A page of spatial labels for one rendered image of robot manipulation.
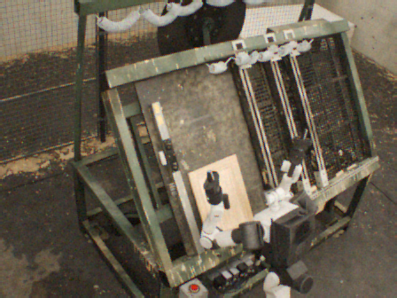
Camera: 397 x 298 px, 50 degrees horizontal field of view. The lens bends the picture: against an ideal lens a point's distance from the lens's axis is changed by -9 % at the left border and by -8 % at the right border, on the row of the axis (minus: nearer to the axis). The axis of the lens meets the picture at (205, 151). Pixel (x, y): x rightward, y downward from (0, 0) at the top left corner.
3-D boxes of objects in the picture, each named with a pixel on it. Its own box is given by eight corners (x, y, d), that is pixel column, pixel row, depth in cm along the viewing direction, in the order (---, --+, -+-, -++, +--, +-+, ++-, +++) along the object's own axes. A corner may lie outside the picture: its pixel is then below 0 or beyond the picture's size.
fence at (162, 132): (195, 254, 279) (198, 254, 276) (148, 105, 267) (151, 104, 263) (201, 250, 282) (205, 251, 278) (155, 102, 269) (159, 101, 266)
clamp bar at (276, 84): (298, 198, 329) (322, 199, 309) (253, 38, 313) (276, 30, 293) (307, 192, 334) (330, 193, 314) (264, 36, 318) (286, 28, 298)
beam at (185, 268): (162, 286, 272) (171, 289, 263) (156, 268, 271) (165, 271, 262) (370, 168, 390) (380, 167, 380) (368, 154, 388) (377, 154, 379)
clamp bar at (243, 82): (269, 213, 313) (293, 215, 293) (221, 45, 297) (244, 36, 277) (280, 207, 319) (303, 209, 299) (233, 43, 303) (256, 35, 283)
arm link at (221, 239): (219, 241, 267) (246, 235, 251) (207, 254, 257) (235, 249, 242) (209, 225, 265) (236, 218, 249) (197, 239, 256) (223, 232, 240)
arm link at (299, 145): (315, 144, 263) (307, 161, 267) (309, 137, 271) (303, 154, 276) (295, 139, 260) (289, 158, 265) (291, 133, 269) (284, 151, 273)
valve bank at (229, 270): (213, 306, 284) (217, 286, 269) (199, 292, 292) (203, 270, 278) (268, 272, 310) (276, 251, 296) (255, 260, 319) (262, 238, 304)
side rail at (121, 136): (157, 268, 271) (165, 271, 262) (100, 92, 256) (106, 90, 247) (165, 264, 274) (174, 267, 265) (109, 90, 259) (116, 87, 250)
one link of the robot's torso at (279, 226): (323, 254, 254) (322, 199, 243) (283, 282, 236) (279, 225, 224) (287, 239, 277) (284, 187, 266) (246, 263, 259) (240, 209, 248)
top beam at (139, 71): (103, 91, 251) (109, 88, 243) (98, 74, 250) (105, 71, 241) (341, 32, 368) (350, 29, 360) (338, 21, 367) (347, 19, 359)
